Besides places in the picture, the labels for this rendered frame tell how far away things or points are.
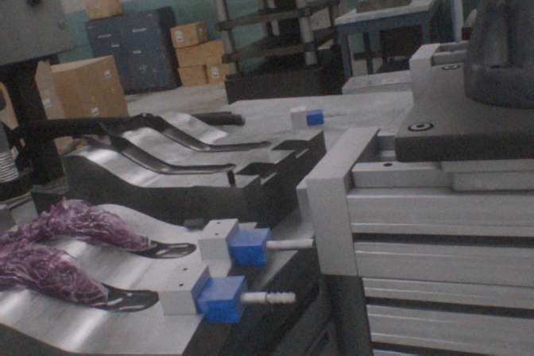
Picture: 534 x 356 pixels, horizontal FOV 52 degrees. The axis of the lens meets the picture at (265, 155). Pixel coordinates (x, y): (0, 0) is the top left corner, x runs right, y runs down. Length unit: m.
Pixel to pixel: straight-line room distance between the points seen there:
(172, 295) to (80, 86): 4.91
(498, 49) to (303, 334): 0.63
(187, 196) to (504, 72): 0.54
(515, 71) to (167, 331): 0.37
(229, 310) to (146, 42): 7.36
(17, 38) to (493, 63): 1.32
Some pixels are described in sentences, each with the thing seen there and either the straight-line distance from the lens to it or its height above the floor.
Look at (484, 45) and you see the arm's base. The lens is 0.41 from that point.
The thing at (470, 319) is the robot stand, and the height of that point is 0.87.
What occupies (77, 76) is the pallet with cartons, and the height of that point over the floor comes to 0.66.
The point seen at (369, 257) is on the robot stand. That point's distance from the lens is 0.45.
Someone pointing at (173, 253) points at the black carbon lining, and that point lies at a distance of 0.70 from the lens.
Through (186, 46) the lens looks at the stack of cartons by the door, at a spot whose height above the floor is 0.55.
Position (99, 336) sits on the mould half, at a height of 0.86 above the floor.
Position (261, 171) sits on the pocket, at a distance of 0.84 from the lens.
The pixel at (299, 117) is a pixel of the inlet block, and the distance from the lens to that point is 1.28.
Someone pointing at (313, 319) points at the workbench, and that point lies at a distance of 0.95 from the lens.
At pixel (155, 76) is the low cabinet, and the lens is 7.87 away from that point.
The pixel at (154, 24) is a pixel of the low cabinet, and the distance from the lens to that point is 7.73.
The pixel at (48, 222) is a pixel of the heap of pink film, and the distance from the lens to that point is 0.74.
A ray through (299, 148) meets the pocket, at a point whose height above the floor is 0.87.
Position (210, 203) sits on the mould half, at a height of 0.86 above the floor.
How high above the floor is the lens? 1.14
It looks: 17 degrees down
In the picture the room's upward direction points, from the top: 11 degrees counter-clockwise
